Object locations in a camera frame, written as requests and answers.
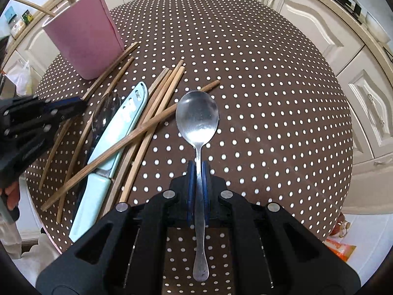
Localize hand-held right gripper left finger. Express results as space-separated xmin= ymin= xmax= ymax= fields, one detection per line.
xmin=36 ymin=161 xmax=197 ymax=295

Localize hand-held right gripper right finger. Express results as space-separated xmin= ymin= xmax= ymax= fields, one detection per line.
xmin=201 ymin=161 xmax=361 ymax=295

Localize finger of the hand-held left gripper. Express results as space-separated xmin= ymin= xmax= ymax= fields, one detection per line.
xmin=0 ymin=96 xmax=88 ymax=119
xmin=0 ymin=115 xmax=66 ymax=143

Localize black-handled spoon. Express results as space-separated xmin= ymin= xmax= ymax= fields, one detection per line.
xmin=75 ymin=91 xmax=123 ymax=197

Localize pink utensil holder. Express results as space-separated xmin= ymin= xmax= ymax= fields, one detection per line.
xmin=41 ymin=0 xmax=125 ymax=80

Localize steel spoon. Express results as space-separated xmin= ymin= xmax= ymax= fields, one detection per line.
xmin=176 ymin=90 xmax=219 ymax=282

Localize pile of wooden chopsticks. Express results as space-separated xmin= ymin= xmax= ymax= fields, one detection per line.
xmin=38 ymin=41 xmax=222 ymax=224

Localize person's left hand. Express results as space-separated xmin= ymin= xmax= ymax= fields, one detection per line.
xmin=0 ymin=182 xmax=21 ymax=211

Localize white plastic bag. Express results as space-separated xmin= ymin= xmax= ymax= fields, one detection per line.
xmin=6 ymin=61 xmax=33 ymax=96

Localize orange snack packet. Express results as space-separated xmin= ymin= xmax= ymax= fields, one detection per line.
xmin=325 ymin=238 xmax=357 ymax=263

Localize cream lower kitchen cabinets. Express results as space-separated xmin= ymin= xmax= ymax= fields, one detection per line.
xmin=0 ymin=0 xmax=393 ymax=173

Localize white bowl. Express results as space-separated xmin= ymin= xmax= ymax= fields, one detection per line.
xmin=365 ymin=12 xmax=390 ymax=44

